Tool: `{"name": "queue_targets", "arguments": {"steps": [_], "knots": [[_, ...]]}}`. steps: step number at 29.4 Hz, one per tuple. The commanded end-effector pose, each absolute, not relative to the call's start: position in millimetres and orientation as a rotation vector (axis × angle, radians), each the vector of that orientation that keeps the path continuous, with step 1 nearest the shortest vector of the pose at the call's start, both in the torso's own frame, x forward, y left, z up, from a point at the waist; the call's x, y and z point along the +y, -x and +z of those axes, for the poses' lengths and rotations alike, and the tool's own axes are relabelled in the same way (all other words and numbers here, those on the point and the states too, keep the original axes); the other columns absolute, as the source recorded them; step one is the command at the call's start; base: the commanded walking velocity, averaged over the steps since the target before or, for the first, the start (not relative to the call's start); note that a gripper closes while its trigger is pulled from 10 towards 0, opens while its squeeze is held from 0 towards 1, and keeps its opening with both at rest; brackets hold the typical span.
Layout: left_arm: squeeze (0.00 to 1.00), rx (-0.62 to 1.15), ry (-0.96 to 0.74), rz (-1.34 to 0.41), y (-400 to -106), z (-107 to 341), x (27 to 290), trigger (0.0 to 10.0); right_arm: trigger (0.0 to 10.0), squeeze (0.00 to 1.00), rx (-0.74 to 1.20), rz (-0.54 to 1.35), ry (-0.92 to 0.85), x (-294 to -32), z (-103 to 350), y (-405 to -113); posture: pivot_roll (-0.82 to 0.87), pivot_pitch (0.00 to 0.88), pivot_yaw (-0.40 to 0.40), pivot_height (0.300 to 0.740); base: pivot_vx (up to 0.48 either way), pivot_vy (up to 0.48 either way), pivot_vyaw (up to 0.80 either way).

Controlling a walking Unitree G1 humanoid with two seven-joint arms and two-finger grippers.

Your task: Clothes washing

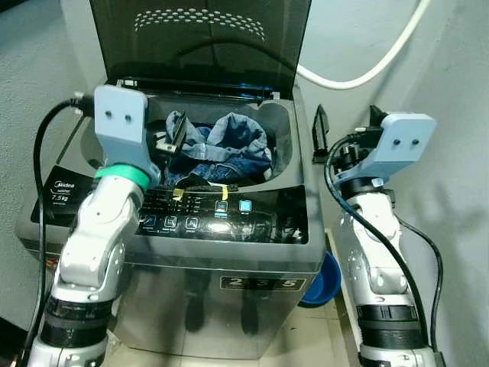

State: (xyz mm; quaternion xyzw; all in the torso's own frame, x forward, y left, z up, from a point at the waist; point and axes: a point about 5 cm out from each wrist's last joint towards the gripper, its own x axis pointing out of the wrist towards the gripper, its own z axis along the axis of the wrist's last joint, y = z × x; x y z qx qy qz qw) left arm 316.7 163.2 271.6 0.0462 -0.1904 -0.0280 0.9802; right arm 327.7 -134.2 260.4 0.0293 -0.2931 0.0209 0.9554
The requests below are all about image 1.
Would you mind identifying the blue denim jeans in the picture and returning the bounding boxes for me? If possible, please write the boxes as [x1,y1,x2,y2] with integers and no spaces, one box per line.
[164,111,274,187]

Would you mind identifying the dark translucent washer lid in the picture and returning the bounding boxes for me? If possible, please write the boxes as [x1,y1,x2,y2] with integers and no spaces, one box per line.
[89,0,313,100]

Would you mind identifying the blue plastic basin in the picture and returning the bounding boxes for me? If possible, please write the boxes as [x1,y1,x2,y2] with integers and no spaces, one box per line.
[298,251,342,308]

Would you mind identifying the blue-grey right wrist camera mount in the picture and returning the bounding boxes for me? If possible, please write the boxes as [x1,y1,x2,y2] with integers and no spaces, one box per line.
[336,113,438,188]

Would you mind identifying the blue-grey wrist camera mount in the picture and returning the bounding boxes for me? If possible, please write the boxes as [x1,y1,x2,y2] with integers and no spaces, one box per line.
[93,86,161,188]
[336,113,438,188]

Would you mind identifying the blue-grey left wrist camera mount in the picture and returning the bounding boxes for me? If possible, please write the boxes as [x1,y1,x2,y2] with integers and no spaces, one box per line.
[93,86,161,188]

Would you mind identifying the white water hose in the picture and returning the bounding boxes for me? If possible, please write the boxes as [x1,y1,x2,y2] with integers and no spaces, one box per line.
[296,0,432,90]

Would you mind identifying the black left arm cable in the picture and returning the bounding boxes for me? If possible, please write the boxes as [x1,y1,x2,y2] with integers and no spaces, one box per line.
[21,93,97,364]

